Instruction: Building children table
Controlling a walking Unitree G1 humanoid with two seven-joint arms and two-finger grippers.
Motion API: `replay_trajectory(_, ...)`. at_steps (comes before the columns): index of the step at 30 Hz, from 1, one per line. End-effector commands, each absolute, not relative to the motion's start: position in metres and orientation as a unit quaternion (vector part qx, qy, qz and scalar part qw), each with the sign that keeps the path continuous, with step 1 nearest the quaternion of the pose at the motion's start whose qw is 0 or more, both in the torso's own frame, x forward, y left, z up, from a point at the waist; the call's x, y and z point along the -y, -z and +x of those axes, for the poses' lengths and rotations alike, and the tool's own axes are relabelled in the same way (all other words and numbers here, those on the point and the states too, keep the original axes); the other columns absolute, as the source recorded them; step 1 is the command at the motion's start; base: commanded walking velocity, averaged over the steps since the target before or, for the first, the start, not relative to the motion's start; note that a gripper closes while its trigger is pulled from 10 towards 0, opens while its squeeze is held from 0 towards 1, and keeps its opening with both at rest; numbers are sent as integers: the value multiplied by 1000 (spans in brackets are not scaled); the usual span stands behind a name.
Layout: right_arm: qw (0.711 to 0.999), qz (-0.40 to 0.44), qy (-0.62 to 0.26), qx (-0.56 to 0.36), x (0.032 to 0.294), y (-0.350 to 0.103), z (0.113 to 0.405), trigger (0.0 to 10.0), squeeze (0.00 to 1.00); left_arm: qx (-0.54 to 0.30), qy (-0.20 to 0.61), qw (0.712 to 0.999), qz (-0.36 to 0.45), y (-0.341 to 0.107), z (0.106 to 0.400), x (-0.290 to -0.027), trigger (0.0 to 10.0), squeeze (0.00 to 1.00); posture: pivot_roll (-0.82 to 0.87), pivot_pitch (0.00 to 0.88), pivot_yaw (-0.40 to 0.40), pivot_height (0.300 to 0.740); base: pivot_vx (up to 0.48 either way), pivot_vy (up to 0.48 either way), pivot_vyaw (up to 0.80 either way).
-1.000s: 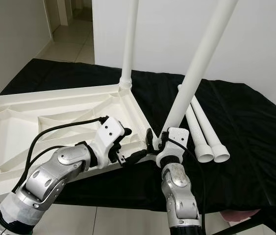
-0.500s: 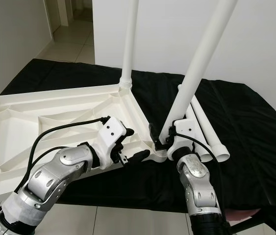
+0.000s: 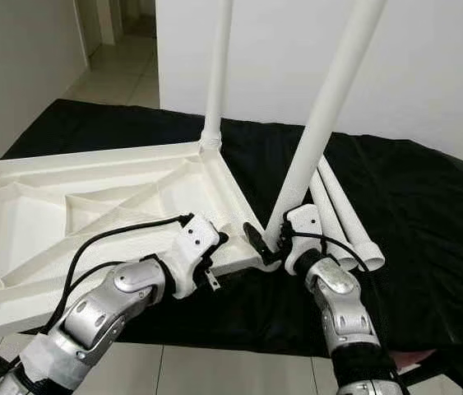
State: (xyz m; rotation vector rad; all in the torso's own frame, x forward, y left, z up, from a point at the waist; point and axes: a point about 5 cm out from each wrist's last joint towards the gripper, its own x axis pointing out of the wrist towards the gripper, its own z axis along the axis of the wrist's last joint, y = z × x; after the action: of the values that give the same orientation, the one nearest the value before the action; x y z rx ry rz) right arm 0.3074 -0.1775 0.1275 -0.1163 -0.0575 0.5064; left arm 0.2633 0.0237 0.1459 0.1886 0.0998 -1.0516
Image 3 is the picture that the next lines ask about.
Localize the pink cloth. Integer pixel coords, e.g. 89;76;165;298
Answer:
387;350;438;367

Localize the white door frame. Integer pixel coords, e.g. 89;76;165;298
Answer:
95;0;117;46

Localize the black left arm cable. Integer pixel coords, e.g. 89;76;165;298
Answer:
54;214;195;330

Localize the white plastic children table top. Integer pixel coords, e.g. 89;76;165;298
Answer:
0;140;285;346

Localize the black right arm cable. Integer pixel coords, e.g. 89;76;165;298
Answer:
293;230;372;268

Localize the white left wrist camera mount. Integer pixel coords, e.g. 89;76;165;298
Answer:
165;214;224;299

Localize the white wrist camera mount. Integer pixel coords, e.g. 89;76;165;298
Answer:
165;214;224;299
282;204;329;274

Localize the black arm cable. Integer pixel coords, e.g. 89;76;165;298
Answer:
293;230;372;268
54;214;195;330

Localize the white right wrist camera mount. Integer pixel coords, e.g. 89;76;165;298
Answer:
282;204;329;274

